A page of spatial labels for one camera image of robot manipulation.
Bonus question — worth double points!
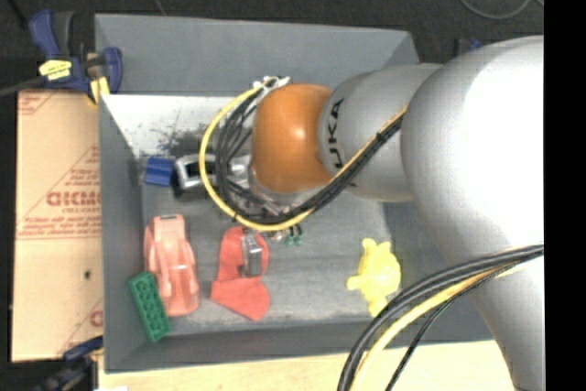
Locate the grey metal bin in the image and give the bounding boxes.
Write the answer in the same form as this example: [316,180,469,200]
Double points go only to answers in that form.
[93,12,495,372]

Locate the yellow toy animal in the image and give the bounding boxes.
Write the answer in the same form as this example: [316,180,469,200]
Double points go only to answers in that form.
[346,237,403,318]

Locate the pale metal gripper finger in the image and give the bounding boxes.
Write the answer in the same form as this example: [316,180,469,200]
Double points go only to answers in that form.
[251,234,270,278]
[240,231,255,278]

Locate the green flat block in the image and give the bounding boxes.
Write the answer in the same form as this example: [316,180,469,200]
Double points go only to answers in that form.
[126,272,173,343]

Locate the blue and silver hand tool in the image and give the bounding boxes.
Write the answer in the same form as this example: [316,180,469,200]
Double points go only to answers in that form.
[144,153,252,199]

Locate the brown cardboard board, red print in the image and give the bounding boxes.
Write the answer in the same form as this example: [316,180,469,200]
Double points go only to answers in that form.
[9,88,104,363]

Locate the red cloth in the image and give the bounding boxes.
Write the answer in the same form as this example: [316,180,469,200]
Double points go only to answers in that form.
[209,225,272,322]

